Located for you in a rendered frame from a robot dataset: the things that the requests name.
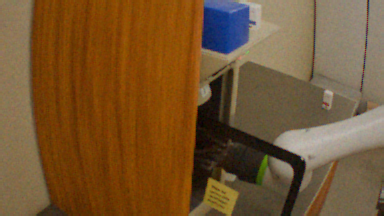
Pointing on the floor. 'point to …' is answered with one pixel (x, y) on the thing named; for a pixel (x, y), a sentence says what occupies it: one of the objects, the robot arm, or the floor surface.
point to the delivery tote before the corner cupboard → (338, 89)
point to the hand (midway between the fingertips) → (170, 136)
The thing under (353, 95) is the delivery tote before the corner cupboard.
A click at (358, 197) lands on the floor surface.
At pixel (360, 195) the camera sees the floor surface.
